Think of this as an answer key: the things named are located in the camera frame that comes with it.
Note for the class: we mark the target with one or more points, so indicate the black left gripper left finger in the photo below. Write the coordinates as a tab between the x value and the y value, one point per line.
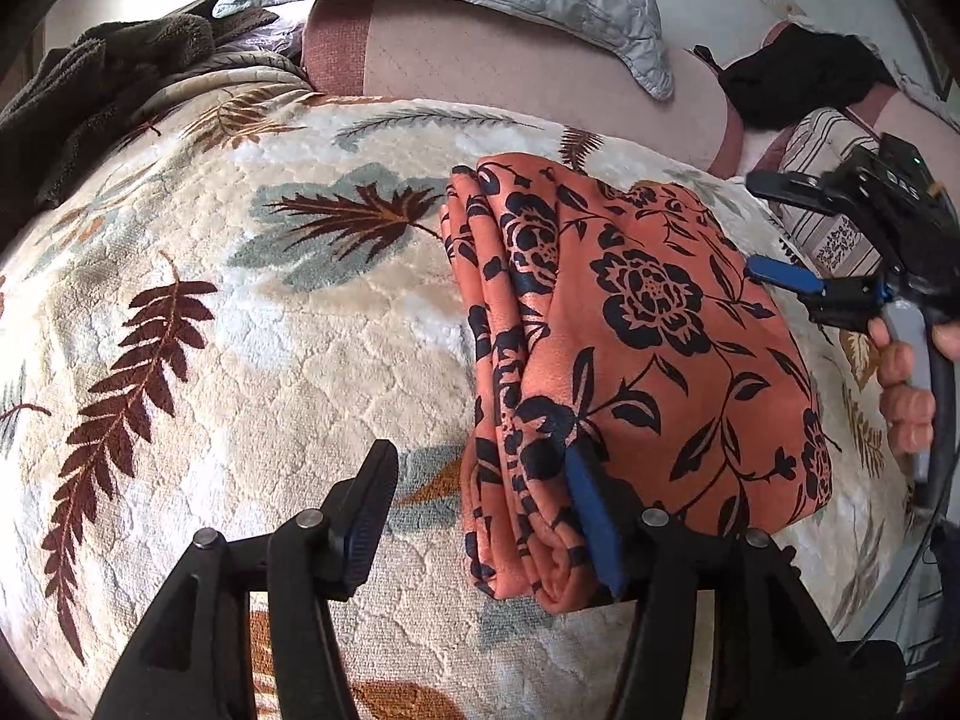
192	655

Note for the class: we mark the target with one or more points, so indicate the black cloth on bed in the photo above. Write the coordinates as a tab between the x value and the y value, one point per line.
798	72

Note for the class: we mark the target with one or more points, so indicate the person's right hand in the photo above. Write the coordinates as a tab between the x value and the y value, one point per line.
908	411

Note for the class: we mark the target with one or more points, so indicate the cream leaf-pattern plush blanket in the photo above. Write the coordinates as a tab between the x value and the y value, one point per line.
213	330

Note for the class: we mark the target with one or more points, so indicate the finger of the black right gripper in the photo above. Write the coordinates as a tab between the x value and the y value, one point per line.
783	275
820	194

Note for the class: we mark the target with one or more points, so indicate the dark brown fleece blanket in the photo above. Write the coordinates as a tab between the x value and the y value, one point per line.
81	98

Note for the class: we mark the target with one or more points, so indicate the orange floral garment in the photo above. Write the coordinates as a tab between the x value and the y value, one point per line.
620	322

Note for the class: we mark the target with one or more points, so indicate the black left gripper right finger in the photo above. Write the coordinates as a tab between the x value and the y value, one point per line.
772	653

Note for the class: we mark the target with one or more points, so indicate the pink bed sheet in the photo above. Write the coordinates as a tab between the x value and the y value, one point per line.
448	51

